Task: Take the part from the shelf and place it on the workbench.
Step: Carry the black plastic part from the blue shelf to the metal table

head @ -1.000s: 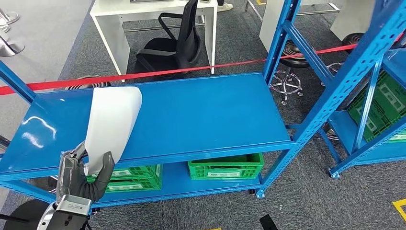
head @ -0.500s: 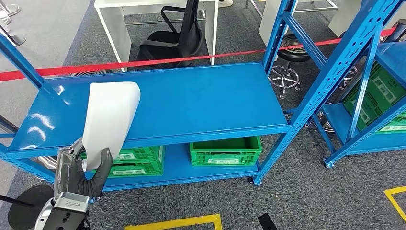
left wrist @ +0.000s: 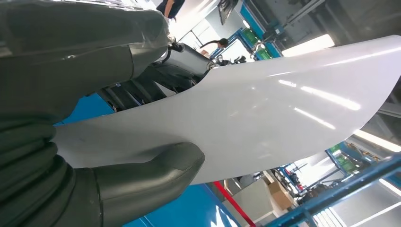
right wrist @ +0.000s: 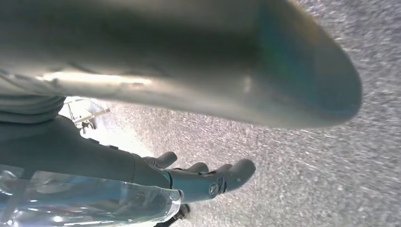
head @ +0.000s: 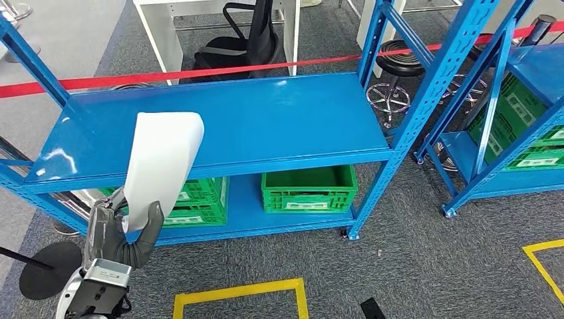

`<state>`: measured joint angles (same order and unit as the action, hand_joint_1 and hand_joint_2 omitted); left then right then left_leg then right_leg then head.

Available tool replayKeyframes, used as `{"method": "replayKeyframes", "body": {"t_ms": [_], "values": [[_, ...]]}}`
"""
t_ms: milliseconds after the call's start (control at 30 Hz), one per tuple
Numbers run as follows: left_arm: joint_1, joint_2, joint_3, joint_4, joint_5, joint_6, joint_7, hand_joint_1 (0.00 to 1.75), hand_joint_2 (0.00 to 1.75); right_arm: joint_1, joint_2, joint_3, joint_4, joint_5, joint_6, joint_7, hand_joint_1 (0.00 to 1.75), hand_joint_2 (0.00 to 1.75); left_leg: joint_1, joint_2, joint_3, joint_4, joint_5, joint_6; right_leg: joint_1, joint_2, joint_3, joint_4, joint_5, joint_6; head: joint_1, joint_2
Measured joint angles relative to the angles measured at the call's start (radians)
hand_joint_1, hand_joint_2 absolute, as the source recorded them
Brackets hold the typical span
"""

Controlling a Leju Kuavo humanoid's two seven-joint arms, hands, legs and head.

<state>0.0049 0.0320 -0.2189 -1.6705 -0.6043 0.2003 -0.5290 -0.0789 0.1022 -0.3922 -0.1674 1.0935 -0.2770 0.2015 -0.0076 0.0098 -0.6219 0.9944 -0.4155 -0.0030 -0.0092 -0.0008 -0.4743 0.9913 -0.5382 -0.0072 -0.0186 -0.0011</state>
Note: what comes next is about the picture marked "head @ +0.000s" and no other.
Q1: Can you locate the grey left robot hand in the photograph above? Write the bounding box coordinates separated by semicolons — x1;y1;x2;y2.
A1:
83;198;165;266

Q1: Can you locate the red barrier belt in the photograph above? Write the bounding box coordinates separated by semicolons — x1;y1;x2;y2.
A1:
0;19;564;100

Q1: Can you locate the yellow floor tape square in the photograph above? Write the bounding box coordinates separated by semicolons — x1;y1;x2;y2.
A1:
172;278;309;319
522;239;564;307

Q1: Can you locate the open green plastic crate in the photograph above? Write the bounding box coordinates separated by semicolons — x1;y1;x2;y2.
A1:
261;165;358;215

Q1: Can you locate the black stanchion post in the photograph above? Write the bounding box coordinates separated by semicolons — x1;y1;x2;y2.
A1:
0;241;83;301

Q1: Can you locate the blue metal shelf rack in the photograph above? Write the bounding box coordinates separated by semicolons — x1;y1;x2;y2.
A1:
414;0;564;219
0;0;501;247

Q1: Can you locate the black office chair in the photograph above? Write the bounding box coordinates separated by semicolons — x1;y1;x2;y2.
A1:
194;0;279;82

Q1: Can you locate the white curved plastic part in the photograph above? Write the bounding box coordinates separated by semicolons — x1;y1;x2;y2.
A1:
122;112;206;234

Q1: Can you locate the white desk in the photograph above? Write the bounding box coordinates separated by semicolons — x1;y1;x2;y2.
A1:
132;0;301;86
356;0;408;78

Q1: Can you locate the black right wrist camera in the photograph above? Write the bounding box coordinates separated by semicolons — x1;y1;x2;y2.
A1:
360;298;386;319

